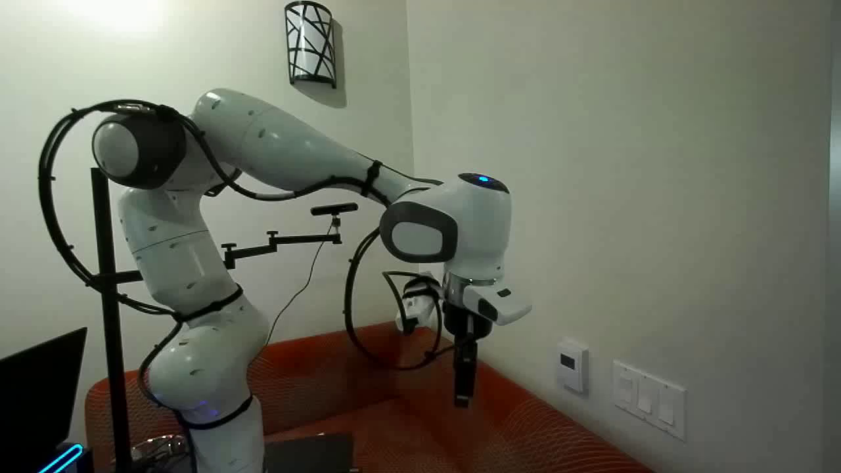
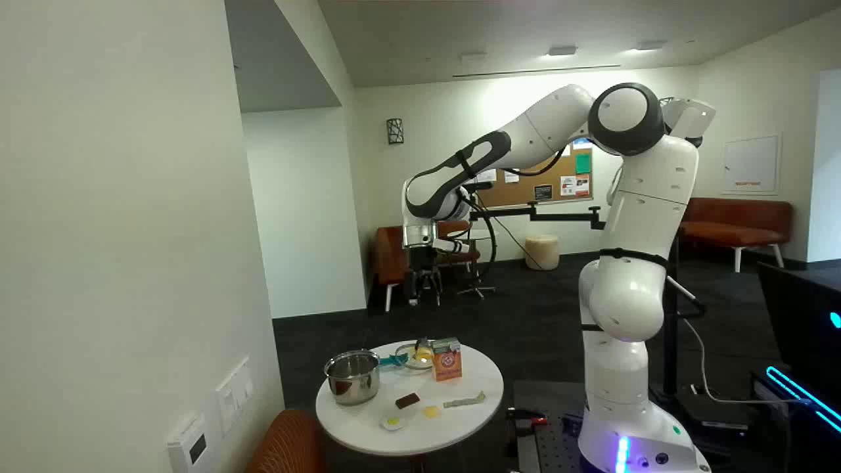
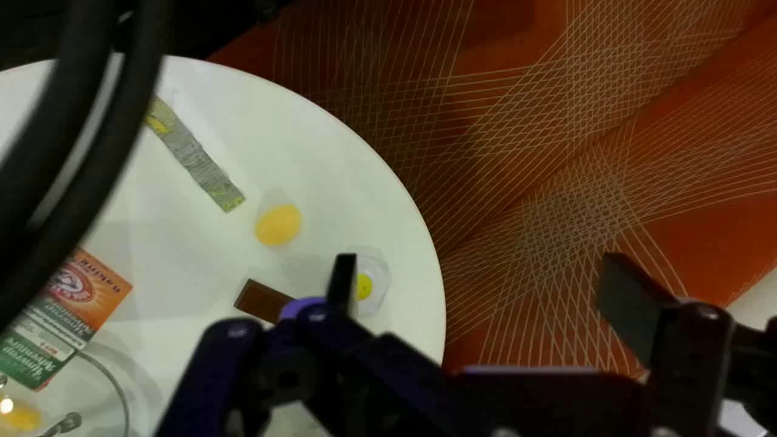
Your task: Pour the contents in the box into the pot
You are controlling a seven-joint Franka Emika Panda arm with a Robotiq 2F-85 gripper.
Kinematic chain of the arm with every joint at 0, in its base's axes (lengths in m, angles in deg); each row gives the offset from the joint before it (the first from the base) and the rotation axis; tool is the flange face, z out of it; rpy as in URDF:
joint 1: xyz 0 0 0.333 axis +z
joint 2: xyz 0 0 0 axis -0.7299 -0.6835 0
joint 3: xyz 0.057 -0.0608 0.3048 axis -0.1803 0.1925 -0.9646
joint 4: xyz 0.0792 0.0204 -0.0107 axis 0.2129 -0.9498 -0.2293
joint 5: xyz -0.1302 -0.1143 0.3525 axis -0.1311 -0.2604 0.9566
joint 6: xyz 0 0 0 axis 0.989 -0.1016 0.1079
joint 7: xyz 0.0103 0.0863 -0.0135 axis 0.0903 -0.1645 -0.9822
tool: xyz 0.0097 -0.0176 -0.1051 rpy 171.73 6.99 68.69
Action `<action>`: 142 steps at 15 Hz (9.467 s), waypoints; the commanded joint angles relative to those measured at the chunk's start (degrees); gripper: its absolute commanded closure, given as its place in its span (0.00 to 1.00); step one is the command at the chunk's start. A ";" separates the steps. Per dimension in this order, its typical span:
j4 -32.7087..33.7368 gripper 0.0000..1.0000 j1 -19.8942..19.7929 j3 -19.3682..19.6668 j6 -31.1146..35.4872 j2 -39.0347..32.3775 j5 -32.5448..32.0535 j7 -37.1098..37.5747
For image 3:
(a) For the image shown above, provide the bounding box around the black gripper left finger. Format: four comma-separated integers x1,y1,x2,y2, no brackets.
326,249,359,314

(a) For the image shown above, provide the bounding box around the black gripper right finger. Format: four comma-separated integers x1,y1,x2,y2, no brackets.
596,249,681,372

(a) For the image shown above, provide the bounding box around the orange baking soda box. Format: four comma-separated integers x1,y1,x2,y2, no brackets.
0,244,135,393

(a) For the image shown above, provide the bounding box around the small yellow wrapped candy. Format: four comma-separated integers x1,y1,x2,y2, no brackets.
348,246,397,314

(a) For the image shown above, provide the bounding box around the brown chocolate piece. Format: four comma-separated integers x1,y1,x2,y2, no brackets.
233,276,296,325

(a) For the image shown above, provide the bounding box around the large yellow wrapped candy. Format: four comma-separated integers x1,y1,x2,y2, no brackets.
250,189,308,249

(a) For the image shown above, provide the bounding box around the orange patterned sofa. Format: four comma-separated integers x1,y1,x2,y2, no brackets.
206,0,777,379

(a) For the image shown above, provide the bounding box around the clear glass bowl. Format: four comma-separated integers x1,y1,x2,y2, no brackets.
0,336,137,437

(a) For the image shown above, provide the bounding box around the small metal spoon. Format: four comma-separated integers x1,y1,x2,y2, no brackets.
39,409,85,437

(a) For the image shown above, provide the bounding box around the yellow round food piece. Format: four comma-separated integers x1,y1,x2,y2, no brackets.
0,398,44,437

